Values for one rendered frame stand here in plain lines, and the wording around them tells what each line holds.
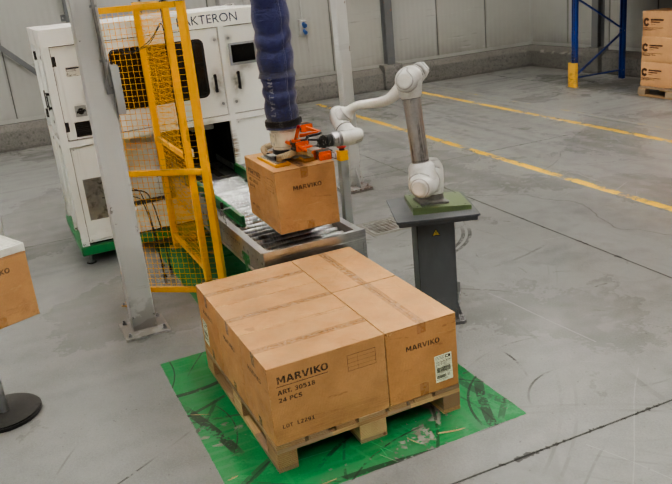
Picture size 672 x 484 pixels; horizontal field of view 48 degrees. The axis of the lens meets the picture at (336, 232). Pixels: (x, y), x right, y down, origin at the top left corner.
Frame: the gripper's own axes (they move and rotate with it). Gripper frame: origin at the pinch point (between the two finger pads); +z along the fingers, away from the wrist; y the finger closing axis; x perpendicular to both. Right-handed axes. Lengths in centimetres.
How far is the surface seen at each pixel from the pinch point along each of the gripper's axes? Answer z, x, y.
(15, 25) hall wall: 109, 881, -67
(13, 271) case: 172, -22, 32
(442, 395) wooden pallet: -11, -132, 109
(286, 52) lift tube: -3, 16, -54
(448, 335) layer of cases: -16, -132, 77
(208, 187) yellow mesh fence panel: 43, 69, 32
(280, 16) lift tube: -2, 16, -75
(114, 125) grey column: 98, 63, -20
